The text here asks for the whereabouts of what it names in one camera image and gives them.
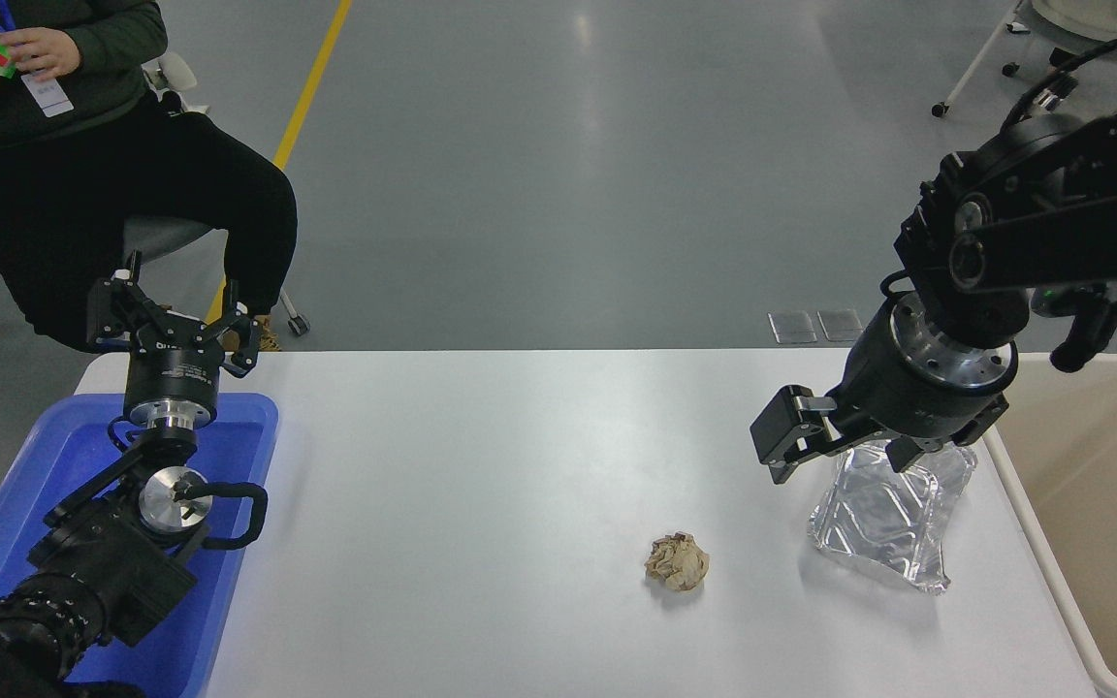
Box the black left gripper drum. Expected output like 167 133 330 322
123 334 223 413

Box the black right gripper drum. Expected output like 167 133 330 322
830 302 1010 449

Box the silver foil tray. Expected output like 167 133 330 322
808 438 978 594

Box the silver floor plate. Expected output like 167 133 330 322
817 309 867 342
769 311 818 344

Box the seated person's left hand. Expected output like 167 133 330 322
10 26 85 83

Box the blue plastic tray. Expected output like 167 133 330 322
0 392 280 698

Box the seated person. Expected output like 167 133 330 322
0 0 300 355

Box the crumpled tan paper ball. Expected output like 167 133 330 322
644 531 712 593

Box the large pale bin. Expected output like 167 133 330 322
980 353 1117 698

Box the white badge card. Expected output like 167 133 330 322
20 73 75 119

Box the white wheeled chair frame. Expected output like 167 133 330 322
931 0 1117 119

